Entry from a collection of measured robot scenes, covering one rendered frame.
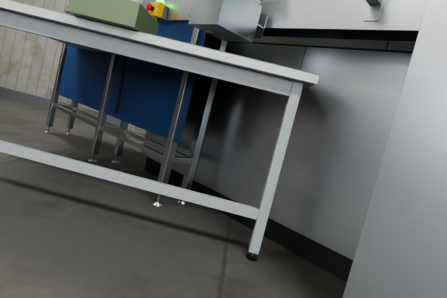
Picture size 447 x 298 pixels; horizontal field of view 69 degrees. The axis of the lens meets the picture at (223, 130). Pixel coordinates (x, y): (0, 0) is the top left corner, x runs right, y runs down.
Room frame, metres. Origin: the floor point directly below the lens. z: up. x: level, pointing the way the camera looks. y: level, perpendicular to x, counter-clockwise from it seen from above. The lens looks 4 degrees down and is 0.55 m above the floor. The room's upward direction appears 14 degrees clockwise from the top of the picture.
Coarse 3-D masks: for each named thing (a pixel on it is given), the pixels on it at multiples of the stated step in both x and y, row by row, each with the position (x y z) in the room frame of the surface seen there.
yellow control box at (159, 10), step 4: (152, 4) 1.73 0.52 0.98; (156, 4) 1.71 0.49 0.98; (160, 4) 1.72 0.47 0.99; (156, 8) 1.70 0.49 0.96; (160, 8) 1.72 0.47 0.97; (164, 8) 1.74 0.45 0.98; (152, 12) 1.72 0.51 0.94; (156, 12) 1.71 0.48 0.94; (160, 12) 1.72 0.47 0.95; (164, 12) 1.74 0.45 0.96; (152, 16) 1.74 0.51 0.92; (156, 16) 1.72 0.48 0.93; (160, 16) 1.73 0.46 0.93; (164, 16) 1.75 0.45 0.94
